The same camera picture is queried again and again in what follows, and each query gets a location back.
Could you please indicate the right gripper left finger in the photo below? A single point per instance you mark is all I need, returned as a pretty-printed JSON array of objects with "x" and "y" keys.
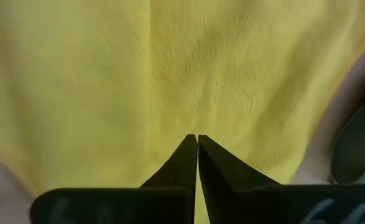
[{"x": 169, "y": 205}]

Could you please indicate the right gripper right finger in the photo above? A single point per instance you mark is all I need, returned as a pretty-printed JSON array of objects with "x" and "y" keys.
[{"x": 232, "y": 199}]

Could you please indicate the yellow microfiber towel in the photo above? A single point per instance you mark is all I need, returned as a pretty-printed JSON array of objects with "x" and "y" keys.
[{"x": 169, "y": 77}]

